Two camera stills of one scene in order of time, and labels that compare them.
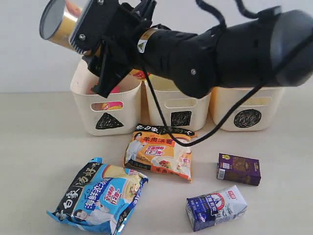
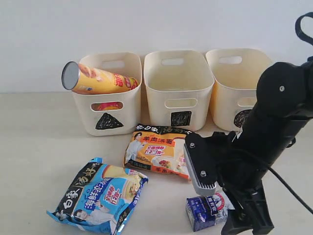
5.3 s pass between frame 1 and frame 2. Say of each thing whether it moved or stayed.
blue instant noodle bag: stayed
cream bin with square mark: stayed
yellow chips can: moved
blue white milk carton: stayed
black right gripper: moved
